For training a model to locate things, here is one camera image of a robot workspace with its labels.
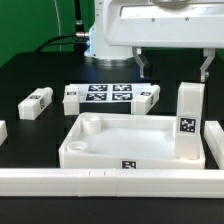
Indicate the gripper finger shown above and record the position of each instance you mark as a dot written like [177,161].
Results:
[144,66]
[208,55]

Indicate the white marker base plate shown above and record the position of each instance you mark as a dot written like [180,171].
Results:
[109,93]

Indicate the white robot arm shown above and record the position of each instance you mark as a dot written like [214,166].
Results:
[100,51]

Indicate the white desk top tray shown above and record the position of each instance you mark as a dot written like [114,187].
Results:
[104,140]

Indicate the white block left edge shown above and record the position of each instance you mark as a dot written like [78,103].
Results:
[3,131]

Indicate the white front rail fence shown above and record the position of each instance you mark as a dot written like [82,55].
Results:
[112,182]

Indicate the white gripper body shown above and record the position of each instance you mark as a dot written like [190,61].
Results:
[164,23]

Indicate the white right side fence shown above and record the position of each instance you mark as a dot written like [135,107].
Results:
[214,136]

